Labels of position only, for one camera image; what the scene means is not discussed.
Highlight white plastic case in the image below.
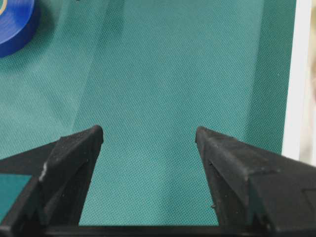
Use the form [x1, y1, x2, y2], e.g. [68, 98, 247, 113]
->
[282, 0, 316, 165]

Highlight green table cloth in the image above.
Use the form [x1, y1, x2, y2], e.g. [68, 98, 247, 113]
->
[0, 0, 296, 225]

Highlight blue tape roll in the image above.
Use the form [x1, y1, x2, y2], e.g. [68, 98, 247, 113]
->
[0, 0, 40, 58]

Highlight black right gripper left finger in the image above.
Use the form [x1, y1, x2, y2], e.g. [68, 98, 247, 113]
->
[0, 125, 103, 237]

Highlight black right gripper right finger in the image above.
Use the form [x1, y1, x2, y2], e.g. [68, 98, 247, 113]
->
[196, 126, 316, 237]

